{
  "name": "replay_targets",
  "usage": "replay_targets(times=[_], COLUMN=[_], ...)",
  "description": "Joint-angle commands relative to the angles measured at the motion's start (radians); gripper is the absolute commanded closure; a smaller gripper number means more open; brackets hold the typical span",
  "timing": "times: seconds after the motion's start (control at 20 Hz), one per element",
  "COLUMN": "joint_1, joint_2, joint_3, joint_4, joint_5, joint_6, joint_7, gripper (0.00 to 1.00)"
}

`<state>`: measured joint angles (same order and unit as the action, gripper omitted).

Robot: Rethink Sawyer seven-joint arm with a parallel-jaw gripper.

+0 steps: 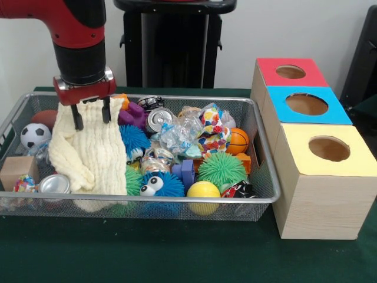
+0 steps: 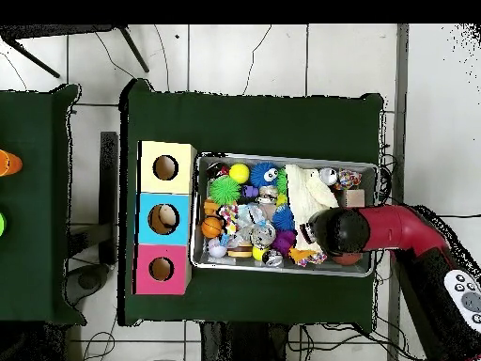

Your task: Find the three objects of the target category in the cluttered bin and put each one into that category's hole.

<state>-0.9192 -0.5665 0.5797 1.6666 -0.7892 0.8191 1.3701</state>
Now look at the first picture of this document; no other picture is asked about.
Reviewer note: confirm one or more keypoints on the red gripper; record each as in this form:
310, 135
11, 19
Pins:
85, 92

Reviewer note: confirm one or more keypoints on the cream waffle cloth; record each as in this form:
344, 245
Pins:
88, 153

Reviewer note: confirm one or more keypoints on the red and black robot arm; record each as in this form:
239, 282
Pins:
76, 29

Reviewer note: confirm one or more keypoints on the clear mesh bin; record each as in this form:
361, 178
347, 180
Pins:
88, 210

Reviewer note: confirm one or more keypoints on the wooden three-hole box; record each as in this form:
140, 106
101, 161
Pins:
324, 206

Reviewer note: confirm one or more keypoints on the brown toy football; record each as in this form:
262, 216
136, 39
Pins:
45, 117

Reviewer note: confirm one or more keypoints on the black and white soccer ball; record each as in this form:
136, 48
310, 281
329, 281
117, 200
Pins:
35, 135

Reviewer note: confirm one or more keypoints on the silver tin can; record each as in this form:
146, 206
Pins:
54, 184

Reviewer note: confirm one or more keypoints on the plain wooden block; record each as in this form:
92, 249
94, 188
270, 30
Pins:
17, 169

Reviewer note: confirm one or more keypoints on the colourful confetti ball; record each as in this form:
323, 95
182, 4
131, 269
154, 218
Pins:
25, 183

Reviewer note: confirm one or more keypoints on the purple foam block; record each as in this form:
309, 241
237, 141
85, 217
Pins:
184, 174

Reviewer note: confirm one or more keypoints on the blue spiky ball with eyes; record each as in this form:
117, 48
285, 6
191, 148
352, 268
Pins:
173, 188

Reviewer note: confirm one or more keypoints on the yellow ball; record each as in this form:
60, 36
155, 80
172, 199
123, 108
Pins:
203, 191

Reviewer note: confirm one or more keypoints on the green spiky ball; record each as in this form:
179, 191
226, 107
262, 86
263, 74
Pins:
221, 171

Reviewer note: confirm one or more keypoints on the dark green table cloth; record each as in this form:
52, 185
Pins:
147, 253
368, 107

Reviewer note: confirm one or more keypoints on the orange toy basketball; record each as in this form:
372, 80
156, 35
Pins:
239, 141

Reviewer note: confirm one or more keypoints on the black upright panel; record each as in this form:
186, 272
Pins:
362, 59

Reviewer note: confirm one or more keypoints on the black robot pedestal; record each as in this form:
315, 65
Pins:
176, 44

